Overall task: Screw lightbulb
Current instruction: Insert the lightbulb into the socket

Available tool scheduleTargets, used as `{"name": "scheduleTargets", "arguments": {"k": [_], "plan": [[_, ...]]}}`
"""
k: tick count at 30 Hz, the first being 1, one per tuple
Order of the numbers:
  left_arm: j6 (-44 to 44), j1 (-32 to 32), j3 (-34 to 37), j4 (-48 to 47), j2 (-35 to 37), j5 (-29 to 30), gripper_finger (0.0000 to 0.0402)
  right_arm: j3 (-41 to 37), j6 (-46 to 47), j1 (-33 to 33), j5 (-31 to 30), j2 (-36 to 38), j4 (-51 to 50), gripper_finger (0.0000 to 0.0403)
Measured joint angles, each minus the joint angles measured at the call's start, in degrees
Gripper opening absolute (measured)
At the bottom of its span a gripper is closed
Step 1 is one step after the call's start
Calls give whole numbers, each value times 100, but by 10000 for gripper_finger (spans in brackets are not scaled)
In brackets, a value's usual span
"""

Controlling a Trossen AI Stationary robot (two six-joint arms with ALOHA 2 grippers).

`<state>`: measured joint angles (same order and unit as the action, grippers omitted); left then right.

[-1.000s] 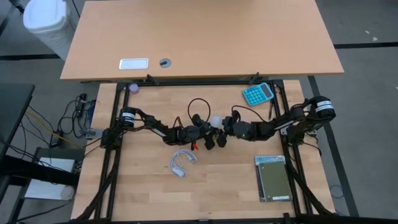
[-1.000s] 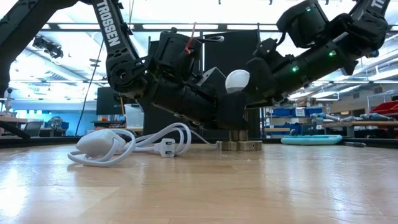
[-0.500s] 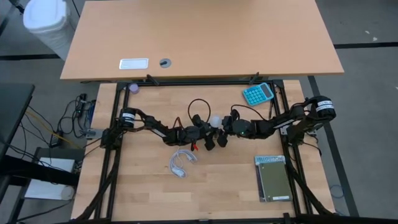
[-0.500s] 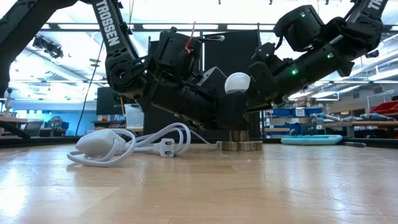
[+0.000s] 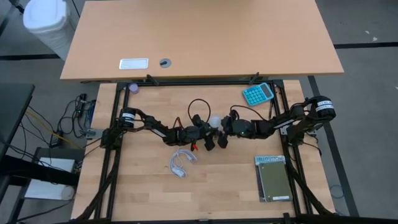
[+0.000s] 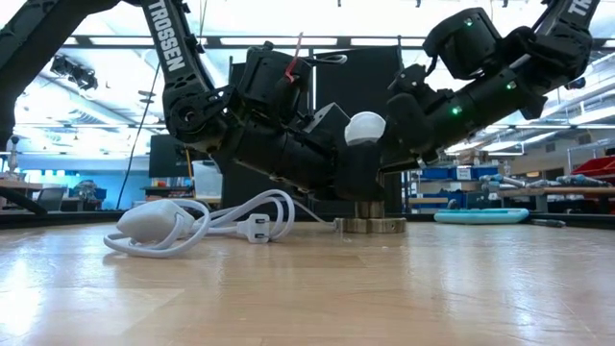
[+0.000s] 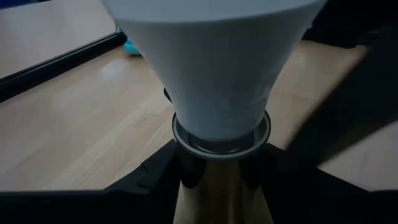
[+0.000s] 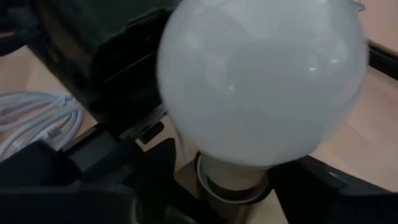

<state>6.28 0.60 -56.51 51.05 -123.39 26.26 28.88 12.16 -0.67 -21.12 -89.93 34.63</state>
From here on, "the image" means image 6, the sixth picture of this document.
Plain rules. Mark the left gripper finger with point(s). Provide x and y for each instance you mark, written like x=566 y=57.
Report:
x=329 y=122
x=360 y=173

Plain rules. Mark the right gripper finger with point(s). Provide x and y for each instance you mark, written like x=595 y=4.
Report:
x=408 y=130
x=410 y=81

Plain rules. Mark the white light bulb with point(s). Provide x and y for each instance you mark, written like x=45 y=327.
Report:
x=365 y=127

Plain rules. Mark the brass lamp socket base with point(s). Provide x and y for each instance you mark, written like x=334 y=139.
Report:
x=375 y=226

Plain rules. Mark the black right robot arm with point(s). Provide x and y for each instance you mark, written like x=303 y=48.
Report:
x=480 y=106

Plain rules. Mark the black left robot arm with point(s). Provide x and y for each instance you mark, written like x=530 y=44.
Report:
x=168 y=48

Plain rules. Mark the blue storage bin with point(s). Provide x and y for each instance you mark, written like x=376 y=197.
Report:
x=485 y=172
x=437 y=173

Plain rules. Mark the black overhead rig beam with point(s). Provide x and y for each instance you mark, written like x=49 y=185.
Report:
x=343 y=42

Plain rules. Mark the teal tray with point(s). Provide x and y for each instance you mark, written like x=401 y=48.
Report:
x=480 y=216

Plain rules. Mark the translucent white container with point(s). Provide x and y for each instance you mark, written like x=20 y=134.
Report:
x=206 y=182

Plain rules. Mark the wooden workbench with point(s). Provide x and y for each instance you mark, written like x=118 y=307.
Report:
x=576 y=191

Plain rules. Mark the black monitor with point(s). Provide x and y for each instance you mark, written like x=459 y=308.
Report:
x=163 y=161

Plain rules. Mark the red storage bin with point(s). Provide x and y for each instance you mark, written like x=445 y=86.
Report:
x=598 y=168

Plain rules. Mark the black ceiling-hung device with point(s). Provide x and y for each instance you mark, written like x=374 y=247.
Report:
x=77 y=74

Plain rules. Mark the grey office chair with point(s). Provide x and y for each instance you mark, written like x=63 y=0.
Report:
x=50 y=198

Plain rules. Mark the brown background table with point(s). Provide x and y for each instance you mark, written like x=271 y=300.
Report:
x=19 y=185

